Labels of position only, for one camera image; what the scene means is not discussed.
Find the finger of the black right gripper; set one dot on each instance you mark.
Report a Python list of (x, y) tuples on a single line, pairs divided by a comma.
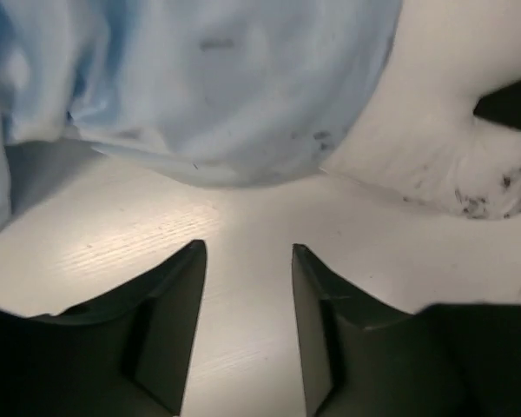
[(502, 106)]

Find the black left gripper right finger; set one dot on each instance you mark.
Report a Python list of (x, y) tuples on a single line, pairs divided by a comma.
[(362, 357)]

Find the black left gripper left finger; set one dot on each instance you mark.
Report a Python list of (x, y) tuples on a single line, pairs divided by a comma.
[(123, 353)]

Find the white pillow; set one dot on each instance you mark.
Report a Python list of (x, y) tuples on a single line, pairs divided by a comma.
[(418, 135)]

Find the light blue pillowcase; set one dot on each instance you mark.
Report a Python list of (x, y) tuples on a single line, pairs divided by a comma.
[(211, 93)]

